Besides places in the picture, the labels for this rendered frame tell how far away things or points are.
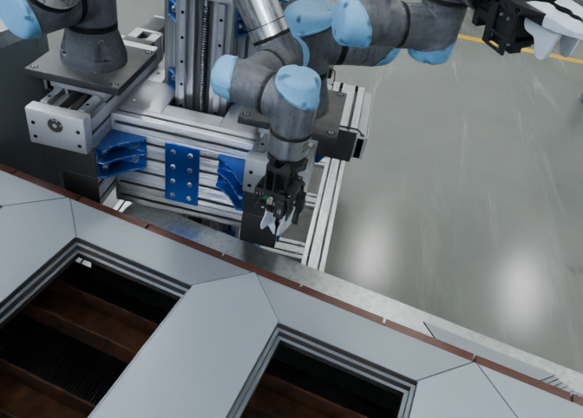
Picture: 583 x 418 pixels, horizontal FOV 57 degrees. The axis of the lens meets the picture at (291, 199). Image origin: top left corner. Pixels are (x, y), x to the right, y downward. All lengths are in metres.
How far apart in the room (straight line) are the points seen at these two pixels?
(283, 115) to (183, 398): 0.48
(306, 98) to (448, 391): 0.55
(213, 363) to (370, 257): 1.59
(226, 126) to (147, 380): 0.65
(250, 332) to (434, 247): 1.73
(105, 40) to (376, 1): 0.66
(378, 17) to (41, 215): 0.77
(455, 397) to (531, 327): 1.50
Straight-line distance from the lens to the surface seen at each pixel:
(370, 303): 1.32
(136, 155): 1.36
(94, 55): 1.32
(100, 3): 1.29
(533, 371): 1.31
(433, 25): 0.94
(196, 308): 1.01
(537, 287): 2.68
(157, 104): 1.40
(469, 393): 1.03
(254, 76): 0.91
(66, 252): 1.15
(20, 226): 1.20
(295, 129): 0.90
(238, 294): 1.04
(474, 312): 2.41
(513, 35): 0.79
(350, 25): 0.88
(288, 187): 0.98
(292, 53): 1.03
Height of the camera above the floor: 1.64
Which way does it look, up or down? 38 degrees down
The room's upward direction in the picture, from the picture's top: 10 degrees clockwise
